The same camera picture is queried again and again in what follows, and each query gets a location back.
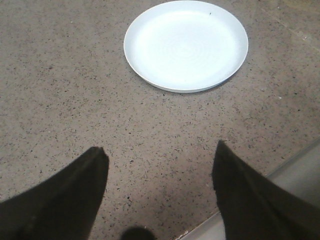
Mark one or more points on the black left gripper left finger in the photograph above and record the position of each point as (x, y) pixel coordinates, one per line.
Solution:
(64, 207)

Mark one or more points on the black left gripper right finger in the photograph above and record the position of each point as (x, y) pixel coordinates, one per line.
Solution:
(254, 208)

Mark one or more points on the white round plate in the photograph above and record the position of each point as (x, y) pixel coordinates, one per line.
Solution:
(186, 46)

